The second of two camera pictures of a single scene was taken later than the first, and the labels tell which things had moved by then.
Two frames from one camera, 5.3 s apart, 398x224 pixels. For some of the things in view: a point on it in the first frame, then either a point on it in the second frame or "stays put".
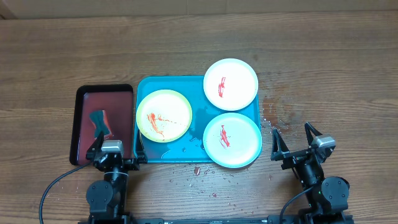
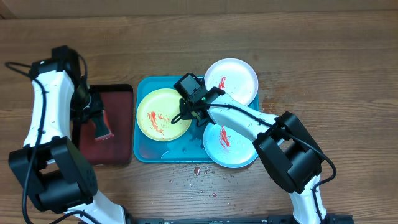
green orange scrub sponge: (98, 117) stays put
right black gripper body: (310, 172) → (192, 108)
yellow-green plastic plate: (164, 116) stays put
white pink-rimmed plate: (231, 84) stays put
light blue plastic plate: (232, 140) stays put
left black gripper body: (128, 165) → (81, 111)
